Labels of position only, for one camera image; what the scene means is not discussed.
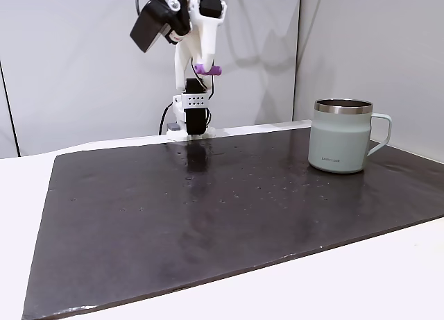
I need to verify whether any dark brown table mat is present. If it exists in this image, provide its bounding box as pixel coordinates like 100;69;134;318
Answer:
21;125;444;320

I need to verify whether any purple ribbed pen grip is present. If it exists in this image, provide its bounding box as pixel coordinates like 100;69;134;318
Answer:
194;62;222;76

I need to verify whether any black base power cable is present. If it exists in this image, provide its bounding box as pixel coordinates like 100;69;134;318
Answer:
158;103;173;136

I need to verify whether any black camera box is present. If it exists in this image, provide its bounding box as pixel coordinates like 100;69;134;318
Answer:
129;0;171;54

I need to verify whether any pale green steel-rimmed mug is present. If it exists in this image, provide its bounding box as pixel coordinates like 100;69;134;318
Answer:
307;98;393;175

